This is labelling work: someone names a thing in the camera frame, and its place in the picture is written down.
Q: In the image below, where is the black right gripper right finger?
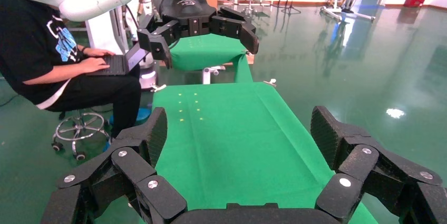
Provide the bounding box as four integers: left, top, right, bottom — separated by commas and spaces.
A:
310, 105, 447, 224

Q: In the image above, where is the white robot torso column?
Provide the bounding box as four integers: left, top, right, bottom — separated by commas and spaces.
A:
85, 4, 132, 55

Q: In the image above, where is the green table cloth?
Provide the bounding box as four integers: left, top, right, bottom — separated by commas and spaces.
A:
169, 33, 255, 83
96, 82, 380, 224

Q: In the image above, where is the person's left hand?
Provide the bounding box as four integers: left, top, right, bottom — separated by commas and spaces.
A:
83, 47, 116, 58

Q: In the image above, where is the chrome wheeled stool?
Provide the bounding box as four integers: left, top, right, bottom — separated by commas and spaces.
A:
51, 110, 112, 162

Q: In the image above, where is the black laptop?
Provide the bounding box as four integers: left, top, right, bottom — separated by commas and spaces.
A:
85, 45, 150, 77

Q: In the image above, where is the blue floor disc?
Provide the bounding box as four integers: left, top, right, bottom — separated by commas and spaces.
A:
134, 107, 152, 124

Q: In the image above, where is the person's right hand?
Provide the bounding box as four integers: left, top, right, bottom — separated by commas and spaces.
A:
78, 57, 111, 74

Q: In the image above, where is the white cylindrical machine base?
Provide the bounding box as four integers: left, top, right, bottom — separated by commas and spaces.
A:
139, 53, 157, 91

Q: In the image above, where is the white pipe table leg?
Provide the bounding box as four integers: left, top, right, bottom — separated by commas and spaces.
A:
201, 65, 227, 85

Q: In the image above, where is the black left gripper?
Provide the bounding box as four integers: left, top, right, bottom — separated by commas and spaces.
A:
137, 0, 260, 70

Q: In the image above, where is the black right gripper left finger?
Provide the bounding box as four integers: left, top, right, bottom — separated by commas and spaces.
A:
41, 107, 188, 224

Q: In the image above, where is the person's right forearm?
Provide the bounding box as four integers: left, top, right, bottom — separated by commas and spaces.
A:
22, 62, 88, 86

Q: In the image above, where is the person in black clothes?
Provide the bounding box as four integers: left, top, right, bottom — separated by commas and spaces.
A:
0, 0, 142, 139

